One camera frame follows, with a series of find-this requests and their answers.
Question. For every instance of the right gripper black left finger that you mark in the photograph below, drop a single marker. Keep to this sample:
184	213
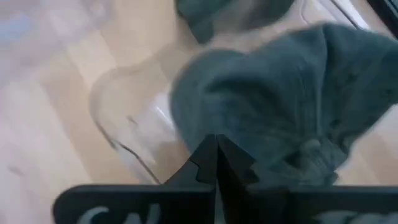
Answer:
130	202

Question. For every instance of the green baseball cap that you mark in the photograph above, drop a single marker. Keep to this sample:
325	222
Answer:
280	93
202	15

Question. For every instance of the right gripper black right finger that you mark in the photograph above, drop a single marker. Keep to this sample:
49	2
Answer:
295	205

